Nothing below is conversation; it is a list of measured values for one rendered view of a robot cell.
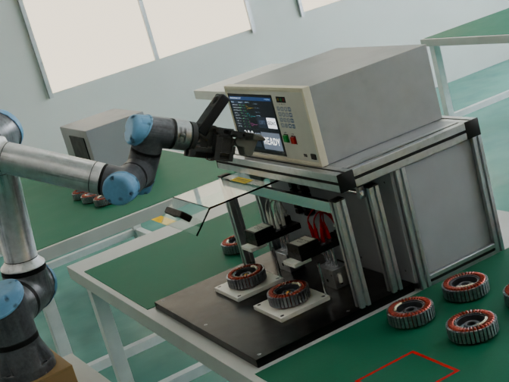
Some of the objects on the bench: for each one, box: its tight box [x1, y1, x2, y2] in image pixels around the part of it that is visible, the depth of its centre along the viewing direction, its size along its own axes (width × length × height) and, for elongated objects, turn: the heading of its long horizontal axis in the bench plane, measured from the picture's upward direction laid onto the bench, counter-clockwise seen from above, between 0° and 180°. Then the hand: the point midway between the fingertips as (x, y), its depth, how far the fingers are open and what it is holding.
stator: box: [267, 280, 311, 309], centre depth 247 cm, size 11×11×4 cm
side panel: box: [392, 134, 504, 290], centre depth 242 cm, size 28×3×32 cm, turn 162°
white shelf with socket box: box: [193, 64, 290, 100], centre depth 356 cm, size 35×37×46 cm
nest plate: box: [214, 271, 284, 302], centre depth 269 cm, size 15×15×1 cm
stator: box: [445, 309, 499, 345], centre depth 209 cm, size 11×11×4 cm
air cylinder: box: [275, 248, 305, 273], centre depth 274 cm, size 5×8×6 cm
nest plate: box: [253, 288, 330, 323], centre depth 248 cm, size 15×15×1 cm
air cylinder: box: [318, 259, 350, 290], centre depth 253 cm, size 5×8×6 cm
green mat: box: [255, 248, 509, 382], centre depth 211 cm, size 94×61×1 cm, turn 162°
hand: (260, 136), depth 242 cm, fingers closed
